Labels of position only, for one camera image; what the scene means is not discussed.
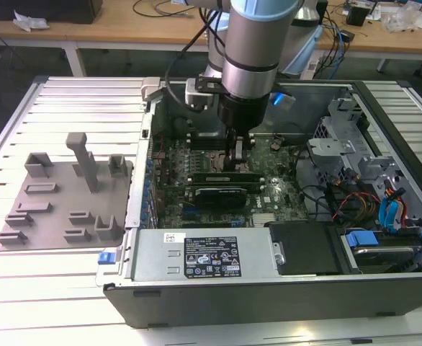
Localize black open PC case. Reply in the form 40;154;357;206
95;77;422;329

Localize blue cable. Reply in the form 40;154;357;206
325;14;346;79

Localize crumpled white plastic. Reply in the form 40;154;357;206
12;9;50;33

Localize grey parts rack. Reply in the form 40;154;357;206
0;132;135;252

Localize large black box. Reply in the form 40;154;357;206
0;0;104;25

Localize black RAM slot bank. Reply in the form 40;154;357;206
186;130;255;151
185;172;265;193

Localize black camera cable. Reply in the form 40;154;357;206
163;9;230;113

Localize clear plastic bags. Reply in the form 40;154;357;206
381;2;422;34

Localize green motherboard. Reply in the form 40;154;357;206
145;135;316;230

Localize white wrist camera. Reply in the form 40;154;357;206
184;74;223;111

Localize tall black box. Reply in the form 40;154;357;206
316;0;330;23

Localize grey power supply unit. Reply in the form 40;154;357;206
130;229;284;283

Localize metal drive cage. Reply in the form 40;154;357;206
305;96;405;203

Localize red and yellow wires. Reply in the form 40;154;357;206
331;191;378;221

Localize grey case latch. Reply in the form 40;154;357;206
140;77;161;102

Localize black graphics card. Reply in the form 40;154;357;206
194;185;248;210

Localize blue data wire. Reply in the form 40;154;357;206
375;197;402;234

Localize hard disk in blue carrier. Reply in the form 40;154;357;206
341;229;422;275

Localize small black box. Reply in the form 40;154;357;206
346;5;369;27

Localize wooden desk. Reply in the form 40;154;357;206
0;0;422;52

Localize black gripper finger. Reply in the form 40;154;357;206
226;131;254;172

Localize black plastic shroud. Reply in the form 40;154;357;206
264;221;343;277

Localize silver chipset heatsink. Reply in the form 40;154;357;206
251;213;277;227

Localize CPU socket with cover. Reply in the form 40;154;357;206
206;151;230;174

